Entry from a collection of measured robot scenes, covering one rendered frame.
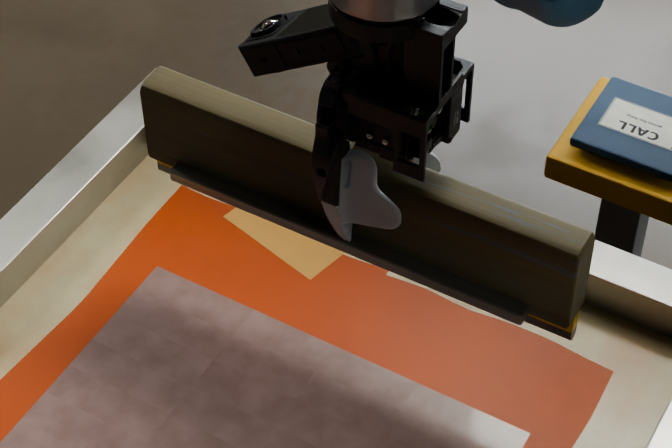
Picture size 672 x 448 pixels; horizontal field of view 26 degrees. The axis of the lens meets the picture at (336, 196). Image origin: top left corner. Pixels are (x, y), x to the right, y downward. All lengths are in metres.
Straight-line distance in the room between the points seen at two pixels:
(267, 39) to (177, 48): 1.96
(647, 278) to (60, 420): 0.47
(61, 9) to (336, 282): 1.94
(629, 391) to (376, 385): 0.19
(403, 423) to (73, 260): 0.32
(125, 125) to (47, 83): 1.60
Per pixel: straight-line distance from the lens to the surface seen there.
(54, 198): 1.24
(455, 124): 0.99
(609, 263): 1.19
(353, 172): 1.00
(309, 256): 1.22
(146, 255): 1.23
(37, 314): 1.20
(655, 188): 1.31
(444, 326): 1.17
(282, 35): 0.98
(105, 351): 1.17
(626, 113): 1.35
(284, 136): 1.05
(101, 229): 1.26
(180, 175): 1.12
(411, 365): 1.15
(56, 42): 2.99
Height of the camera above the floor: 1.86
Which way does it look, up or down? 45 degrees down
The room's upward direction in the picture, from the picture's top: straight up
